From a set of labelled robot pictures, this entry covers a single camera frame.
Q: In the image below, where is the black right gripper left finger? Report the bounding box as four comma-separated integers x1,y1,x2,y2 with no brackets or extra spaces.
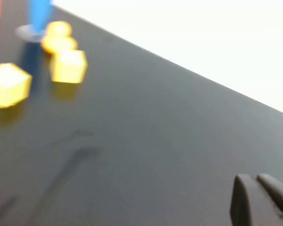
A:
230,174,283,226

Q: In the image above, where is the yellow foam cube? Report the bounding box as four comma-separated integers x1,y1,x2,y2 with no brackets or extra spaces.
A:
49,49,88,84
0,62,33,109

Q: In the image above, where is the yellow rubber duck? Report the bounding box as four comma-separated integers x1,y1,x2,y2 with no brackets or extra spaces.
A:
41,21,78,56

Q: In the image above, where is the blue cone glass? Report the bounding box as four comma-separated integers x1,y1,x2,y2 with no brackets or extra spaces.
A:
15,0,54,43

